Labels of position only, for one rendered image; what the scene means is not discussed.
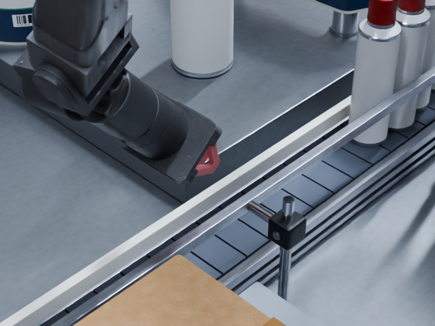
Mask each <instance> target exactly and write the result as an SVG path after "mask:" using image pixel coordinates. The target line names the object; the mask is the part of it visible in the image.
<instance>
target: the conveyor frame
mask: <svg viewBox="0 0 435 326"><path fill-rule="evenodd" d="M348 118H349V116H347V117H346V118H345V119H343V120H341V121H340V122H339V123H337V124H335V125H334V126H333V127H331V128H329V129H328V130H327V131H325V132H323V133H322V134H321V135H319V136H317V137H316V138H314V139H313V140H312V141H310V142H308V143H307V144H306V145H304V146H302V147H301V148H300V149H298V150H297V151H295V152H294V153H292V154H291V155H289V156H288V157H286V158H285V159H283V160H282V161H280V162H279V163H277V164H276V165H274V166H273V167H271V168H270V169H268V170H267V171H265V172H264V173H262V174H261V175H259V176H258V177H256V178H255V179H253V180H252V181H250V182H249V183H247V184H246V185H244V186H243V187H241V188H240V189H238V190H237V191H235V192H234V193H232V194H231V195H229V196H228V197H226V198H225V199H223V200H222V201H220V202H219V203H217V204H216V205H214V206H213V207H211V208H210V209H208V210H207V211H205V212H204V213H202V214H201V215H199V216H198V217H196V218H195V219H193V220H192V221H190V222H189V223H187V224H186V225H184V226H183V227H181V228H180V229H178V230H177V231H175V232H174V233H172V234H171V235H169V236H168V237H166V238H165V239H163V240H162V241H160V242H159V243H157V244H156V245H154V246H153V247H151V248H150V249H148V250H147V251H145V252H144V253H142V254H141V255H139V256H138V257H136V258H134V260H132V261H130V262H129V263H128V264H126V265H124V266H123V267H122V268H120V269H118V270H117V271H116V272H114V273H112V274H111V275H110V276H108V277H106V278H105V279H103V280H102V281H101V282H99V283H97V284H96V285H95V286H93V287H91V288H90V289H89V290H87V291H85V292H84V293H83V294H81V295H79V296H78V297H77V298H75V299H73V300H72V301H70V302H69V303H68V304H66V305H64V306H63V307H62V308H60V309H58V310H57V311H56V312H54V313H52V314H51V315H50V316H48V317H46V318H45V319H44V320H42V321H40V322H39V323H37V324H36V325H35V326H40V325H41V324H42V323H44V322H46V321H47V320H49V319H50V318H51V317H53V316H54V315H56V314H57V313H59V312H60V311H62V310H64V311H65V308H66V307H68V306H69V305H71V304H72V303H74V302H75V301H77V300H78V299H80V298H81V297H83V296H84V295H86V294H87V293H89V292H90V291H92V292H93V289H95V288H96V287H98V286H99V285H101V284H102V283H104V282H105V281H107V280H108V279H109V278H111V277H113V276H114V275H115V274H117V273H120V271H121V270H123V269H125V268H126V267H127V266H129V265H130V264H132V263H134V262H135V261H136V260H138V259H140V258H141V257H142V256H144V255H145V256H146V254H147V253H148V252H150V251H152V250H153V249H154V248H156V247H158V246H159V245H161V244H162V243H163V242H165V241H166V240H168V239H169V238H170V239H172V236H174V235H175V234H177V233H178V232H180V231H181V230H183V229H184V228H186V227H187V226H189V225H190V224H192V223H195V221H196V220H198V219H199V218H201V217H202V216H204V215H205V214H207V213H208V212H210V211H211V210H213V209H214V208H216V207H218V206H219V205H220V204H221V203H223V202H225V201H226V200H227V199H229V198H231V197H232V196H233V195H235V194H237V193H238V192H241V190H242V189H244V188H246V187H247V186H248V185H250V184H252V183H253V182H254V181H256V180H258V179H259V178H260V177H261V178H262V176H264V175H265V174H266V173H268V172H270V171H271V170H272V169H274V168H275V167H277V166H278V165H280V164H283V162H284V161H286V160H287V159H289V158H290V157H292V156H293V155H295V154H296V153H298V152H299V151H301V150H303V149H304V148H305V147H307V146H308V145H310V144H311V143H313V142H314V141H316V140H317V139H319V138H320V137H321V138H322V136H323V135H325V134H326V133H328V132H329V131H331V130H332V129H334V128H335V127H337V126H338V125H340V124H341V123H343V122H344V121H345V120H347V119H348ZM434 155H435V121H434V122H433V123H431V124H430V125H429V126H427V127H426V128H424V129H423V130H422V131H420V132H419V133H418V134H416V135H415V136H413V137H412V138H411V139H410V140H408V141H407V142H405V143H404V144H403V145H402V146H400V147H399V148H397V149H396V150H395V151H393V152H392V153H391V154H389V155H388V156H386V157H385V158H384V159H382V160H381V161H380V162H378V163H377V164H376V165H374V166H373V167H371V168H370V169H369V170H367V171H366V172H364V173H363V174H362V175H361V176H359V177H358V178H356V179H355V180H354V181H352V182H351V183H349V184H348V185H347V186H345V187H344V188H343V189H341V190H340V191H339V192H337V193H336V194H334V195H333V196H332V197H330V198H329V199H328V200H326V201H325V202H323V203H322V204H321V205H320V206H318V207H317V208H315V209H314V210H313V211H312V212H310V213H309V214H307V215H306V216H305V218H306V220H307V221H306V236H305V237H304V239H303V240H302V241H300V242H299V243H298V244H297V245H295V246H294V247H292V249H291V265H292V264H293V263H295V262H296V261H298V260H299V259H300V258H301V257H303V256H304V255H306V254H307V253H308V252H309V251H310V250H312V249H313V248H314V247H316V246H317V245H318V244H320V243H321V242H323V240H325V239H326V238H327V237H329V236H330V235H331V234H332V233H334V232H335V231H337V230H338V229H339V228H340V227H341V226H343V225H344V224H346V223H347V222H348V221H349V220H351V219H352V218H354V217H355V216H356V215H357V214H358V213H360V212H361V211H363V210H364V209H365V208H366V207H368V206H369V205H371V203H373V202H374V201H376V200H377V199H378V198H379V197H381V196H382V195H383V194H385V193H386V192H387V191H388V190H390V189H391V188H393V187H394V186H395V185H396V184H398V183H399V182H400V181H402V180H403V179H404V178H405V177H407V176H408V175H409V174H411V173H412V172H413V171H415V170H416V169H417V168H419V167H420V166H421V165H422V164H424V163H425V162H426V161H427V160H429V159H430V158H432V157H433V156H434ZM279 262H280V246H279V245H277V244H276V243H274V242H272V241H271V242H269V243H267V244H266V245H265V246H264V247H262V248H261V249H259V250H258V251H257V252H255V253H254V254H252V255H251V256H250V257H248V258H247V259H246V260H244V261H243V262H242V263H240V264H239V265H238V266H236V267H235V268H233V269H232V270H231V271H230V272H228V273H227V274H225V275H224V276H223V277H221V278H220V279H218V281H219V282H220V283H221V284H223V285H225V286H226V287H227V288H229V289H230V290H231V291H233V292H234V293H236V294H237V295H239V294H241V293H242V292H243V291H244V290H246V289H247V288H249V287H250V286H251V285H252V284H254V283H255V282H259V283H261V284H262V285H263V286H265V285H266V284H268V283H269V282H270V281H272V280H273V279H274V278H275V277H276V276H278V273H279Z"/></svg>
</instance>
